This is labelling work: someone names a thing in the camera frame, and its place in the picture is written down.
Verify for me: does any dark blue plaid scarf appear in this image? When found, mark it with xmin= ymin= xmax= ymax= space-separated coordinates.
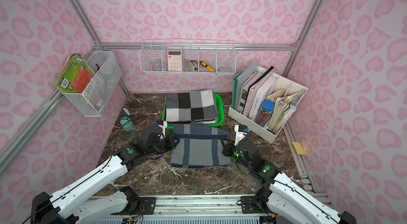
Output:
xmin=171 ymin=124 xmax=231 ymax=169

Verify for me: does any grey black checked scarf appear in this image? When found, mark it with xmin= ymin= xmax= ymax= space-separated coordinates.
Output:
xmin=164 ymin=89 xmax=219 ymax=123

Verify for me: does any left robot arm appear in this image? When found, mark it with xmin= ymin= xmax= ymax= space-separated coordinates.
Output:
xmin=28 ymin=121 xmax=180 ymax=224

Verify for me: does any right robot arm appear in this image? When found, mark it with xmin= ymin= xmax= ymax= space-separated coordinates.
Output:
xmin=222 ymin=137 xmax=357 ymax=224

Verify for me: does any green plastic basket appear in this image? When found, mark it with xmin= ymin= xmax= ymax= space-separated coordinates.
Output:
xmin=162 ymin=93 xmax=225 ymax=129

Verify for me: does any blue lid pencil jar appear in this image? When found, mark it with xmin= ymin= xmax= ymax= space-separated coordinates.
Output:
xmin=254 ymin=100 xmax=275 ymax=127

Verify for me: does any yellow sticky note pad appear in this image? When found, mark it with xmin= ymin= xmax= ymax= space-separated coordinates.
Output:
xmin=292 ymin=142 xmax=306 ymax=156

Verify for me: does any pink white book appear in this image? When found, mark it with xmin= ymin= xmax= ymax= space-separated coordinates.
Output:
xmin=248 ymin=73 xmax=277 ymax=119

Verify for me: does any white file organizer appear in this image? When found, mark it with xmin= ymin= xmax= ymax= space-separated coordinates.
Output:
xmin=229 ymin=63 xmax=308 ymax=143

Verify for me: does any green binder folder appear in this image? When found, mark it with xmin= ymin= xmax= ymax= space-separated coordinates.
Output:
xmin=231 ymin=60 xmax=261 ymax=110

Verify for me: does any pink white calculator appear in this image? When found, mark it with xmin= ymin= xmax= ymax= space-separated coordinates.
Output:
xmin=167 ymin=50 xmax=182 ymax=71

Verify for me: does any silver stapler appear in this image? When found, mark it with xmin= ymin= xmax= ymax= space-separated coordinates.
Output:
xmin=184 ymin=60 xmax=198 ymax=72

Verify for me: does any green red booklet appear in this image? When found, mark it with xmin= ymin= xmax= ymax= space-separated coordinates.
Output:
xmin=55 ymin=53 xmax=95 ymax=94

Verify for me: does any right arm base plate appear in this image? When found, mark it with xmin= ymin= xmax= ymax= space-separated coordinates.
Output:
xmin=237 ymin=196 xmax=273 ymax=214

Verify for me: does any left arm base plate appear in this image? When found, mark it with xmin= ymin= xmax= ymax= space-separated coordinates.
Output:
xmin=119 ymin=197 xmax=157 ymax=216

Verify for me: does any white wire side basket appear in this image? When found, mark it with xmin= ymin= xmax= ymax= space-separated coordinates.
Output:
xmin=62 ymin=51 xmax=123 ymax=117

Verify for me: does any white wire wall shelf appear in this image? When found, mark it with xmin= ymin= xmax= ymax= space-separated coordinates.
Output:
xmin=139 ymin=42 xmax=237 ymax=75

